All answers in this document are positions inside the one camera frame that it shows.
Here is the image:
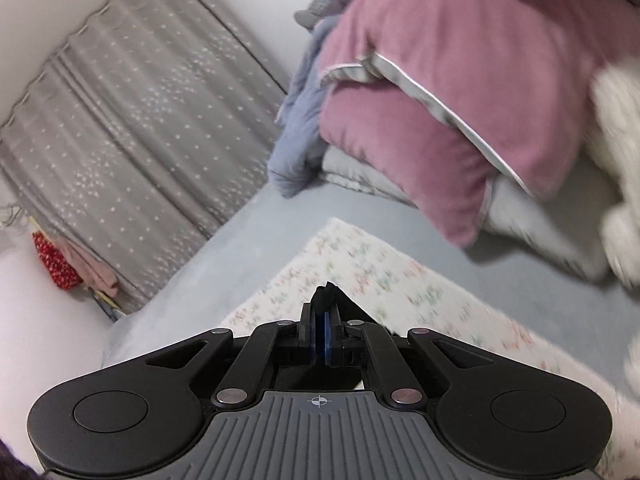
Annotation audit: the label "white plush toy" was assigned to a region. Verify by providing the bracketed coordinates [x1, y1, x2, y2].
[588, 58, 639, 289]

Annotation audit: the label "grey patterned curtain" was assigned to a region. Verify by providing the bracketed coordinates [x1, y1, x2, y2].
[1, 0, 288, 313]

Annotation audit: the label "upper pink pillow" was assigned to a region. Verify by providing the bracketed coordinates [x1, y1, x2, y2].
[320, 0, 639, 200]

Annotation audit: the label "light blue bed sheet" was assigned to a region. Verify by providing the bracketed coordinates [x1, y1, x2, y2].
[102, 182, 639, 393]

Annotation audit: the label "floral white bed mat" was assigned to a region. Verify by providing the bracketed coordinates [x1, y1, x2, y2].
[220, 218, 640, 479]

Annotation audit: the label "black pants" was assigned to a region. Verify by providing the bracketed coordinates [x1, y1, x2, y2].
[310, 282, 381, 339]

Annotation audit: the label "pink hanging cloth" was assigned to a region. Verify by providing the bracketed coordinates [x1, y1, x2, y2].
[56, 237, 119, 298]

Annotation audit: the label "red hanging bag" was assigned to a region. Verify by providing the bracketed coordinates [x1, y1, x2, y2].
[32, 231, 82, 290]

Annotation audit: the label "pink pillow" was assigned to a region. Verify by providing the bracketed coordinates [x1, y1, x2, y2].
[320, 81, 497, 248]
[320, 0, 639, 200]

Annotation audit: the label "blue-grey blanket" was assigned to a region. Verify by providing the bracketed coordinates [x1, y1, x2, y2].
[267, 15, 340, 198]

